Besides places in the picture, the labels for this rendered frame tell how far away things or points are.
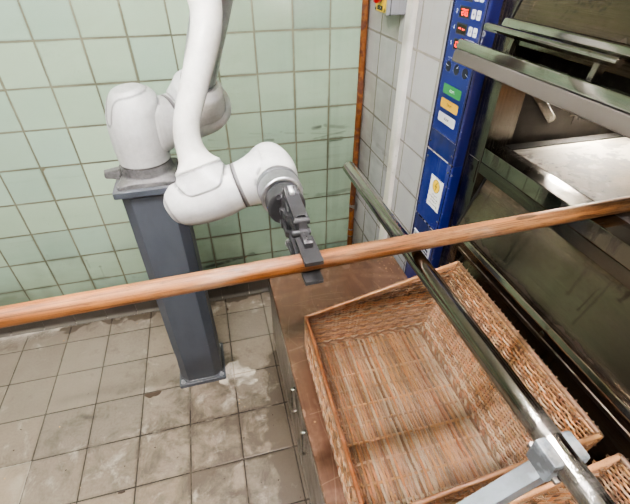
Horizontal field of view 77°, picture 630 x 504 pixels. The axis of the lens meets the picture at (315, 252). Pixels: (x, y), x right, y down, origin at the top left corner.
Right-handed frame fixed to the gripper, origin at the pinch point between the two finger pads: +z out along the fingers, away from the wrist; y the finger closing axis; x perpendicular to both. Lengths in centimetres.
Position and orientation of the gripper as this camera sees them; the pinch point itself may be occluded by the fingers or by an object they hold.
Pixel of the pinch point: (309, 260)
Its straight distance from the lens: 64.1
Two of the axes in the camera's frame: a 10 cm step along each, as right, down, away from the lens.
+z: 2.6, 5.9, -7.6
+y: 0.0, 7.9, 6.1
